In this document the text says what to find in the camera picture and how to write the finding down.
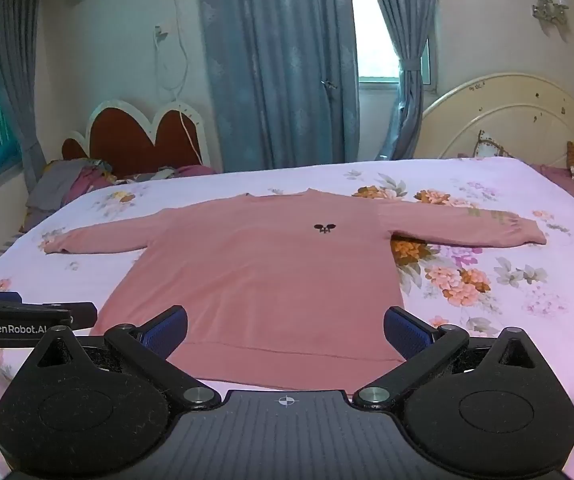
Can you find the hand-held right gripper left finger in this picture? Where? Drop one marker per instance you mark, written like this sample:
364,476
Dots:
164,334

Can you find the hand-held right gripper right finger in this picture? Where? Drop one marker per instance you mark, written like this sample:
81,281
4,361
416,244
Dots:
407,334

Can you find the pink long-sleeved sweater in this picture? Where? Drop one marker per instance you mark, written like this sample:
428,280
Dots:
267,280

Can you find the pile of clothes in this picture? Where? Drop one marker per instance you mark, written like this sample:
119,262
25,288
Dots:
64,185

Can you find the floral bed sheet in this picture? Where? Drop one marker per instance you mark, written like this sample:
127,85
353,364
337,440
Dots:
512,260

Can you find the brown heart-shaped headboard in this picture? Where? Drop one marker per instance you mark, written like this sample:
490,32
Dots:
127,140

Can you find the blue-grey curtain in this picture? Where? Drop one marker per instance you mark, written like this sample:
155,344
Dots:
277,70
12,85
407,60

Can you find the cream bed headboard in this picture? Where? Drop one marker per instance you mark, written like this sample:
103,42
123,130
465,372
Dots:
512,115

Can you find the curtain clip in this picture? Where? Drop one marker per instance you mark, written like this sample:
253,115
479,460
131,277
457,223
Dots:
329,84

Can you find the bright window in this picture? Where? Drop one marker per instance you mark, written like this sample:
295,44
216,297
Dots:
372,25

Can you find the wall lamp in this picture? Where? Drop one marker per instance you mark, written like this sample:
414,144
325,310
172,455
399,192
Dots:
549,5

